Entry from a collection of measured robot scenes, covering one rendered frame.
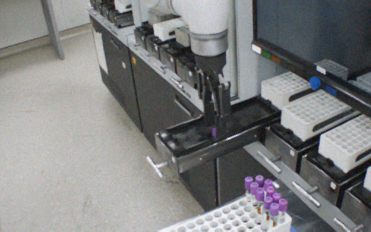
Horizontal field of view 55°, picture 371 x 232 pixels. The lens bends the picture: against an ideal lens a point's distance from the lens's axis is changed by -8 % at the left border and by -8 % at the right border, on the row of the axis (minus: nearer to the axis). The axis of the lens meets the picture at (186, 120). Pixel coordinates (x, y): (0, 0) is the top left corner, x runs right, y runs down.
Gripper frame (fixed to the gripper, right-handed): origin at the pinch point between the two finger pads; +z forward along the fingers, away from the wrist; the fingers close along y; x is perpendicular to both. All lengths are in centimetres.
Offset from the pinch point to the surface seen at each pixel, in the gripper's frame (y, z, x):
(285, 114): -9.5, -0.8, -16.4
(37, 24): 353, 60, 14
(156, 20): 84, -2, -21
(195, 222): -31.0, -3.5, 22.9
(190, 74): 37.8, 5.7, -12.8
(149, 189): 75, 85, 1
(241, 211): -33.0, -3.2, 14.1
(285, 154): -14.6, 7.9, -12.8
